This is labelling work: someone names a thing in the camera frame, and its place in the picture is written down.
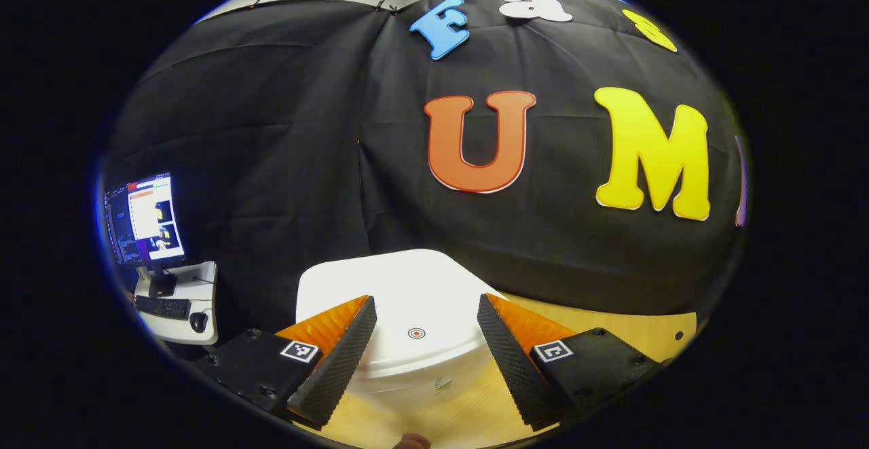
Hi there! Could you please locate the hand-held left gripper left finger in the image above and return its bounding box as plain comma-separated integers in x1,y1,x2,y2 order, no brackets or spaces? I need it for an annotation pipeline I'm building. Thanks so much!
193,295,378,429

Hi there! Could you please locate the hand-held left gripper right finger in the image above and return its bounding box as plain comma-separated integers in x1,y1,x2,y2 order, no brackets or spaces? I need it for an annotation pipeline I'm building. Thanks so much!
477,293,663,431

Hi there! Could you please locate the white desktop garbage bin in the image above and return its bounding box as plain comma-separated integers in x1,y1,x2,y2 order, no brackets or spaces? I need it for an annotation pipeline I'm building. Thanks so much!
295,249,506,414

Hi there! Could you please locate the wooden desktop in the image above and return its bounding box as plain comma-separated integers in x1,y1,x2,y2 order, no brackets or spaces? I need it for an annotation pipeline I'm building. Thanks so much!
302,291,700,449

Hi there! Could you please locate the white side table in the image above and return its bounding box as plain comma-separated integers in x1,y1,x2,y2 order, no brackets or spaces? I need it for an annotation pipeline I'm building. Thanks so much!
134,261,219,346

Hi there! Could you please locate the black keyboard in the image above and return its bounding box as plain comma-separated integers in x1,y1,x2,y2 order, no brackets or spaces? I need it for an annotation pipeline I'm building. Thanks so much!
134,295,191,320

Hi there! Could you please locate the computer monitor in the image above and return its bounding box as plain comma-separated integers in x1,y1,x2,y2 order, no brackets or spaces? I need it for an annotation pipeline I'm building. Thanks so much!
104,173,186,298

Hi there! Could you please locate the black backdrop cloth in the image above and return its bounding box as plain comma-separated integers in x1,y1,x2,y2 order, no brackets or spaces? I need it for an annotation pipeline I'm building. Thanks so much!
102,0,751,331

